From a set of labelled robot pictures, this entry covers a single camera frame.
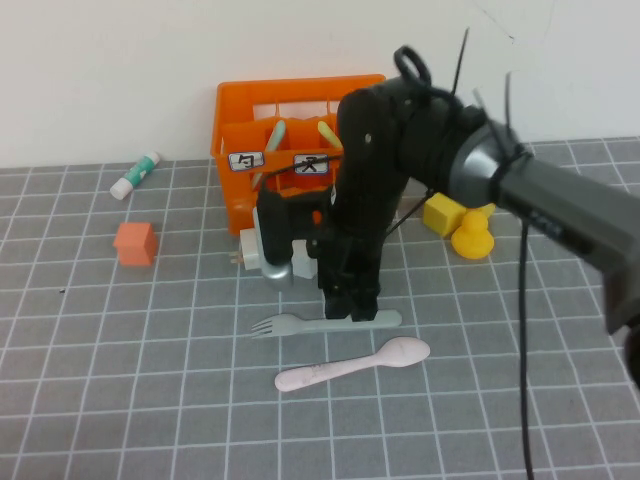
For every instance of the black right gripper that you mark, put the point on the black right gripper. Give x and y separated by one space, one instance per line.
350 255

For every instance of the grey blue plastic fork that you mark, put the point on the grey blue plastic fork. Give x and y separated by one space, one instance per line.
290 325

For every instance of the pink plastic spoon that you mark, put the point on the pink plastic spoon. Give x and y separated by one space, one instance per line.
400 350

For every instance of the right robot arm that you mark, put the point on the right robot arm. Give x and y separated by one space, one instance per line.
550 200

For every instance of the orange plastic cutlery crate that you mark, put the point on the orange plastic cutlery crate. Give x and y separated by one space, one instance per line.
237 135

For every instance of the white cube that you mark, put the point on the white cube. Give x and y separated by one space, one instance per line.
302 262

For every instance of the white charger plug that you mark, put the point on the white charger plug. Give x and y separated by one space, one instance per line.
250 250

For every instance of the yellow cube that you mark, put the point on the yellow cube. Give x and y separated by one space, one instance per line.
440 215
487 209

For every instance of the yellow rubber duck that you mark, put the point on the yellow rubber duck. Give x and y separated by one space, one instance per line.
472 240

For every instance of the paper label reading fork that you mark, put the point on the paper label reading fork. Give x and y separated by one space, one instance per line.
310 167

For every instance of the yellow plastic utensil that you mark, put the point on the yellow plastic utensil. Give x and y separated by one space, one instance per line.
326 131

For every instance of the light green plastic utensil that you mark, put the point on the light green plastic utensil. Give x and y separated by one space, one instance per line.
276 134

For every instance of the grey grid tablecloth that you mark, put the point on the grey grid tablecloth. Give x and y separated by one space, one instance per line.
150 400

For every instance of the salmon orange block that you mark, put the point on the salmon orange block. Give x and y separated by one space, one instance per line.
135 247

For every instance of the black zip tie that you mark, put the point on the black zip tie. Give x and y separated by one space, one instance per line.
460 60
509 115

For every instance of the white and green glue stick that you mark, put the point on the white and green glue stick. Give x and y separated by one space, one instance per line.
135 175

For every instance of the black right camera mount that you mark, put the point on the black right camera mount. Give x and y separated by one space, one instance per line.
305 215

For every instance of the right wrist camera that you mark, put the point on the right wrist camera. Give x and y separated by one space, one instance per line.
275 235

